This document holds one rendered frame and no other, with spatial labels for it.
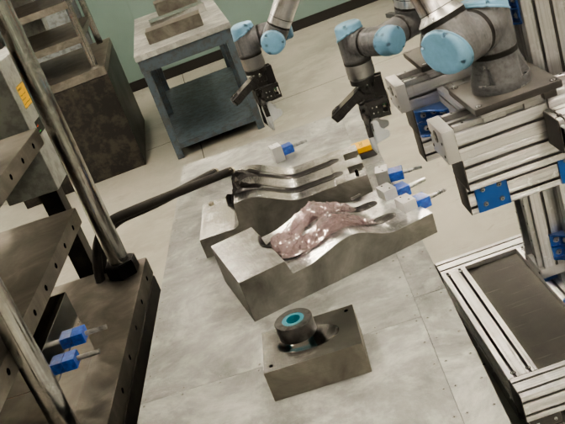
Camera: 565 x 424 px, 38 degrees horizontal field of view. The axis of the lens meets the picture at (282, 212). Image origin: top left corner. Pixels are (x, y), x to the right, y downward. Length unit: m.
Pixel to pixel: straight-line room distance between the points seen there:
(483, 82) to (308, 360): 0.88
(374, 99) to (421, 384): 0.94
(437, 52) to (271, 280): 0.65
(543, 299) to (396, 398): 1.30
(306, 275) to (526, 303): 1.04
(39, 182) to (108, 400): 0.83
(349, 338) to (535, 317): 1.18
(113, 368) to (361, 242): 0.66
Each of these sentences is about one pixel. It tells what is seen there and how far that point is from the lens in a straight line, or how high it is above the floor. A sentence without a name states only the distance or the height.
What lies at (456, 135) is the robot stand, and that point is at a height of 0.98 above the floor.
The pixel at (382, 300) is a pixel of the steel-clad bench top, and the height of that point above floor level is 0.80.
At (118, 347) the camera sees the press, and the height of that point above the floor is 0.78.
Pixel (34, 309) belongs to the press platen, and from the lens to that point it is 1.92.
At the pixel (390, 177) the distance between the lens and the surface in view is 2.34.
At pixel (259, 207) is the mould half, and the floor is 0.90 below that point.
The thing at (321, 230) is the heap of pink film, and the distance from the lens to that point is 1.98.
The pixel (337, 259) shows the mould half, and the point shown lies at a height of 0.85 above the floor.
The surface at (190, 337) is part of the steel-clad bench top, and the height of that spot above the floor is 0.80.
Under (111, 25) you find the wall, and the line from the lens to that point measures 8.66.
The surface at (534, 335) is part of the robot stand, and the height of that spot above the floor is 0.21.
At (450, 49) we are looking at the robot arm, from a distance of 1.96.
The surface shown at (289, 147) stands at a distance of 2.82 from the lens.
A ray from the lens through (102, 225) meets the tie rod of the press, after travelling 2.41.
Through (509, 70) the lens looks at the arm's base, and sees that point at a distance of 2.11.
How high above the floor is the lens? 1.74
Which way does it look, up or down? 23 degrees down
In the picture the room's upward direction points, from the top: 20 degrees counter-clockwise
